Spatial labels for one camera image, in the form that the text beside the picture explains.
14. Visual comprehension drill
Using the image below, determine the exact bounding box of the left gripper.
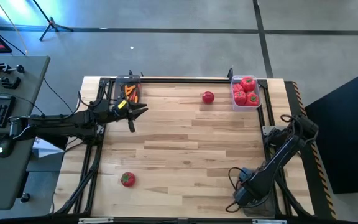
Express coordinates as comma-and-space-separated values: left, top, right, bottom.
112, 102, 149, 133

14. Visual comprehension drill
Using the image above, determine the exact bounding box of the red apple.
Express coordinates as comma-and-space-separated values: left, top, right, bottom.
201, 91, 216, 105

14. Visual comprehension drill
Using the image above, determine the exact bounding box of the red tomato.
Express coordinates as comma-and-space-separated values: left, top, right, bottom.
120, 172, 137, 188

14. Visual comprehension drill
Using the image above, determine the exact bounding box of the clear left plastic bin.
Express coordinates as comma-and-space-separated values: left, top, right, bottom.
114, 74, 142, 104

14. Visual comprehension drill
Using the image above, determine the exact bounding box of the clear plastic bin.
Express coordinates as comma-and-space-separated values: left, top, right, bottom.
230, 75, 262, 113
114, 74, 142, 104

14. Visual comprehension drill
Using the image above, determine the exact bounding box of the metal mounting plate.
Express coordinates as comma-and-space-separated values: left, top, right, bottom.
262, 124, 282, 136

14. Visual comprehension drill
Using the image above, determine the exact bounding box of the yellow black hazard tape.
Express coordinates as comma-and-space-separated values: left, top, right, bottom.
291, 80, 337, 220

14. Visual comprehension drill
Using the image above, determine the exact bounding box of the dark partition panel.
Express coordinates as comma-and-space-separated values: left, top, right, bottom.
304, 64, 358, 195

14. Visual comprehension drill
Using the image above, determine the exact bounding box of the black tripod stand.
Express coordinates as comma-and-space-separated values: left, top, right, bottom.
31, 0, 74, 42

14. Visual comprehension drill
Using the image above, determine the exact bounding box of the black desk clamp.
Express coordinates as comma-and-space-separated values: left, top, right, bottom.
0, 61, 26, 75
0, 73, 22, 90

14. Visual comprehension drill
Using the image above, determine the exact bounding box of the black computer mouse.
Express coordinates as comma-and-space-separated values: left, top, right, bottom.
0, 134, 16, 159

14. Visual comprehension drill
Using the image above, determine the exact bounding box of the gray desk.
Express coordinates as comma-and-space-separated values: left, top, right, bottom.
0, 55, 52, 211

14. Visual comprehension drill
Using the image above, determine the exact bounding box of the black right camera cable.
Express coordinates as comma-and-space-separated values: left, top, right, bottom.
225, 167, 248, 214

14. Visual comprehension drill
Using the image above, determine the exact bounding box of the black camera cable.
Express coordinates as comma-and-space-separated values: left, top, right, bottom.
225, 167, 248, 214
77, 79, 113, 110

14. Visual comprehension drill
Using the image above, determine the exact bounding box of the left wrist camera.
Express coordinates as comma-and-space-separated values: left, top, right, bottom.
114, 100, 131, 116

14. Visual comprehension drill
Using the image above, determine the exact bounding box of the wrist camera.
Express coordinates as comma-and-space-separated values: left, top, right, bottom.
238, 167, 254, 183
114, 100, 131, 116

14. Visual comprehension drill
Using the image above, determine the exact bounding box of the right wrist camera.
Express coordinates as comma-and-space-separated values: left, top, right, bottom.
238, 167, 254, 183

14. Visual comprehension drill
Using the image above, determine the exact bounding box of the metal bracket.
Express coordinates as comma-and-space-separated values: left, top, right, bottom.
252, 218, 288, 224
78, 217, 115, 224

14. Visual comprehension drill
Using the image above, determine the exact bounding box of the black aluminium table frame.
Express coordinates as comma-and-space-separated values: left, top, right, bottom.
53, 76, 315, 218

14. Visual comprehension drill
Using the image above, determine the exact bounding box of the black left camera cable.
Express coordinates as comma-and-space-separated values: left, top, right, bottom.
77, 79, 113, 110

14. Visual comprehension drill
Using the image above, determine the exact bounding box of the yellow rope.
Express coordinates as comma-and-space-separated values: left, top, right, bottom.
0, 0, 30, 56

